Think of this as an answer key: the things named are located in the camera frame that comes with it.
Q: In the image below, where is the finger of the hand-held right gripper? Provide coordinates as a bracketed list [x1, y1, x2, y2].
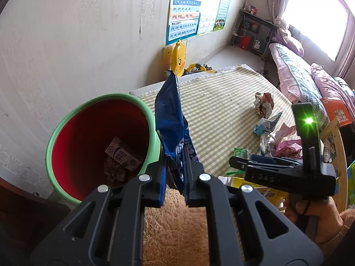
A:
[229, 156, 250, 172]
[250, 154, 304, 167]

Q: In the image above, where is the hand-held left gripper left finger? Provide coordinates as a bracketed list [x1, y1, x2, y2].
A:
[30, 155, 170, 266]

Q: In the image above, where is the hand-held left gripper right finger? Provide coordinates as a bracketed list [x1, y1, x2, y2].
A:
[183, 148, 325, 266]

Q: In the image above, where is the large pink snack wrapper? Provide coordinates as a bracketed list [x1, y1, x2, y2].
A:
[273, 140, 304, 160]

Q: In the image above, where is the blue snack wrapper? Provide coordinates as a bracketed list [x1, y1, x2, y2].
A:
[154, 70, 200, 194]

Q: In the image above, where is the red bin with green rim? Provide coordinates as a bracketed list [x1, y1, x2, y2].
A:
[46, 94, 161, 207]

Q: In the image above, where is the person's right hand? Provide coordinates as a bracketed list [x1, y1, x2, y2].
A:
[284, 192, 344, 244]

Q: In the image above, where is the green wrapper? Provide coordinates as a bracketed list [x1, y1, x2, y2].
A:
[226, 147, 251, 176]

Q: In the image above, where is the crumpled grey blue wrapper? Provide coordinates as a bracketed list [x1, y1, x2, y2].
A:
[254, 111, 283, 136]

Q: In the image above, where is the person's tan fluffy clothing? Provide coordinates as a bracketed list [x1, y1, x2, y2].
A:
[143, 188, 246, 266]

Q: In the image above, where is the printed carton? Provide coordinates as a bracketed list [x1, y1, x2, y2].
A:
[105, 136, 143, 172]

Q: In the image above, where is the crumpled grey paper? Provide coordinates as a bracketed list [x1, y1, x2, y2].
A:
[103, 158, 128, 182]

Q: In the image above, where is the colourful block toy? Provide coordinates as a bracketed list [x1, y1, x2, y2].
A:
[346, 161, 355, 198]

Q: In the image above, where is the orange book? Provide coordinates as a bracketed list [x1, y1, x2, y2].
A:
[319, 97, 350, 125]

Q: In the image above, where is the grey checked blanket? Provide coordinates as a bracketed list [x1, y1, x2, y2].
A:
[276, 44, 330, 133]

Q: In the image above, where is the pink quilt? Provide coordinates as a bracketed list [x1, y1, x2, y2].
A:
[269, 43, 300, 103]

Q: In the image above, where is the pink floral blanket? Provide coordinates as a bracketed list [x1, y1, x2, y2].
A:
[311, 63, 355, 122]

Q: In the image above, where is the yellow toy vehicle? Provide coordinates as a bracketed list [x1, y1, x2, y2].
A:
[184, 63, 219, 76]

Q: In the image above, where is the yellow duck toy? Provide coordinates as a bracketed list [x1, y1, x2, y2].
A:
[162, 39, 187, 76]

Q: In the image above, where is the pink pillow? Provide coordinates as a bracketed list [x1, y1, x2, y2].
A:
[273, 17, 305, 56]

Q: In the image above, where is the dark metal shelf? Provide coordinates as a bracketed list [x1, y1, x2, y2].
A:
[230, 9, 278, 59]

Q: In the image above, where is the dark brown wooden furniture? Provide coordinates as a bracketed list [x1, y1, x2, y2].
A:
[0, 177, 71, 258]

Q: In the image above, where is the window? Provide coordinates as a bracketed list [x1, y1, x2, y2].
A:
[283, 0, 350, 61]

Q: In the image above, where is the white and green wall poster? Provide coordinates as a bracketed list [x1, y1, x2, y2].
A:
[197, 0, 233, 36]

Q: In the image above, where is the blue wall poster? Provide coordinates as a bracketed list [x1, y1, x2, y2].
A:
[166, 0, 206, 46]

